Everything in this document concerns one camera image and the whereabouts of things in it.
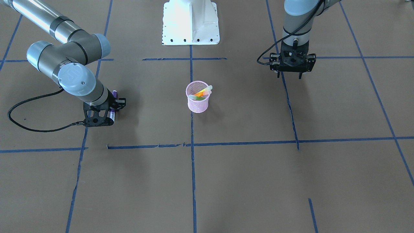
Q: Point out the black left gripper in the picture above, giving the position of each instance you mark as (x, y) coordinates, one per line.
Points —
(274, 60)

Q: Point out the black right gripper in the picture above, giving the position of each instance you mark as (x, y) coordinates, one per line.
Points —
(120, 103)

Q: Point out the purple marker pen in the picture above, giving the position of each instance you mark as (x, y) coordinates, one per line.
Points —
(113, 111)

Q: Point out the green marker pen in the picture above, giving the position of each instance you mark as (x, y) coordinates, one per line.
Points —
(196, 98)

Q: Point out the yellow marker pen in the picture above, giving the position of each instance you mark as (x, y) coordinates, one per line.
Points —
(207, 88)

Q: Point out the orange marker pen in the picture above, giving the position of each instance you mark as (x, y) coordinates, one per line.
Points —
(204, 93)

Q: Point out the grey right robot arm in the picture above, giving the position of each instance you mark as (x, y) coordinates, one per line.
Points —
(66, 64)

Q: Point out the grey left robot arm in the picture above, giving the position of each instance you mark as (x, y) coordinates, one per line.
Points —
(294, 45)

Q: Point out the pink mesh pen holder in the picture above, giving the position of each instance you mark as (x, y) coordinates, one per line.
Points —
(191, 89)

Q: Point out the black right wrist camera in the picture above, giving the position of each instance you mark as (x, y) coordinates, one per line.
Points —
(93, 119)

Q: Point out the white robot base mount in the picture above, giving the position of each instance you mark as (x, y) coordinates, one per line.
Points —
(190, 22)

